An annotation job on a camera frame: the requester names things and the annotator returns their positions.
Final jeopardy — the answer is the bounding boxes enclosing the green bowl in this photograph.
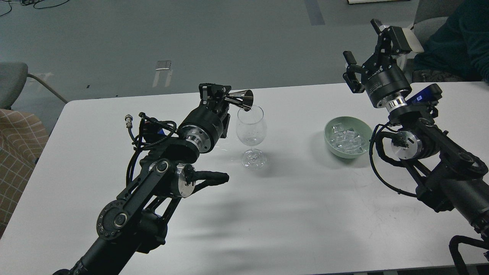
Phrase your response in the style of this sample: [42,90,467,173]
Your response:
[324,116,372,159]

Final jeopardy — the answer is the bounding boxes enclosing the black floor cables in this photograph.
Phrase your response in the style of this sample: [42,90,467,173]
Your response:
[0,0,69,16]

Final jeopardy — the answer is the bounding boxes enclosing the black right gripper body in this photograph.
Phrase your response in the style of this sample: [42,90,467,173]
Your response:
[361,57,412,108]

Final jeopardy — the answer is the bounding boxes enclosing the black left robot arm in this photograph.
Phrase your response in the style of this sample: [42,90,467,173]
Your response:
[55,83,235,275]

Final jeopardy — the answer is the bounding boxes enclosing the person in teal shirt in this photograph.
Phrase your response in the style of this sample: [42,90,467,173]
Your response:
[411,0,489,83]

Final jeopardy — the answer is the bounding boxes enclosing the silver floor plate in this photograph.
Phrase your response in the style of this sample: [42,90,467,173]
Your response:
[155,60,172,70]

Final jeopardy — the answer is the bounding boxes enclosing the clear ice cubes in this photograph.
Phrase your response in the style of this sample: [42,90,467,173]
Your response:
[328,123,367,155]

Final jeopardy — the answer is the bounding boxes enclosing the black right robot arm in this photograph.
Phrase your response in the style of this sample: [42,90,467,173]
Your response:
[343,19,489,275]

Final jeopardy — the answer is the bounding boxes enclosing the grey office chair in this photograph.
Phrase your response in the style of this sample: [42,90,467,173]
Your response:
[400,0,463,53]

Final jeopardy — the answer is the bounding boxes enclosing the steel cocktail jigger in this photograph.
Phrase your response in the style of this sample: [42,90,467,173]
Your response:
[225,89,254,112]

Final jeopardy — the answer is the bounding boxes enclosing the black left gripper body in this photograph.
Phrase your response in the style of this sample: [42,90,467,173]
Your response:
[178,103,229,154]

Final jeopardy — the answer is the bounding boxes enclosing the beige checkered cloth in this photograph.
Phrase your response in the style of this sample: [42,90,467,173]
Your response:
[0,108,49,235]

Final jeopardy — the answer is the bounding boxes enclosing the grey chair left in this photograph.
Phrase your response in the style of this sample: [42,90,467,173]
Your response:
[0,61,68,110]

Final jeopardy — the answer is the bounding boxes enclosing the clear wine glass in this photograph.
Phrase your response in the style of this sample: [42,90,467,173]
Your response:
[236,105,267,170]

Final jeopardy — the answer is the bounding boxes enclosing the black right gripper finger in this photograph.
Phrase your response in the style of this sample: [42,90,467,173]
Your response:
[343,51,369,94]
[369,19,413,67]

